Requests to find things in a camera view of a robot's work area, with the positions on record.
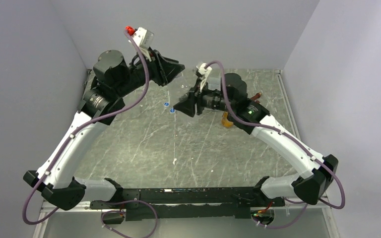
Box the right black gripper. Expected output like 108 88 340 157
174 77 235 117

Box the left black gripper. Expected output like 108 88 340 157
114 46 185 98

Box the clear plastic bottle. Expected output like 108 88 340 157
169 71 195 104

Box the orange juice bottle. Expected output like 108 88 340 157
221 112 234 128

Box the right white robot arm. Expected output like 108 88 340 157
173 73 345 208

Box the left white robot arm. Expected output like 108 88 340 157
23 49 185 210

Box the clear plastic screw box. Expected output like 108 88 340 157
206 77 221 91

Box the brown pipe fitting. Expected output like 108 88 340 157
251 93 261 103

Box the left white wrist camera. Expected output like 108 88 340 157
125 26 154 62

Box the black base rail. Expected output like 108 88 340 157
90 186 285 221

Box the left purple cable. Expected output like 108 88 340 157
22 29 151 226

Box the purple cable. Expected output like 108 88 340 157
205 60 346 210
22 29 151 226

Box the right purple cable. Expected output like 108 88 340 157
205 60 346 210

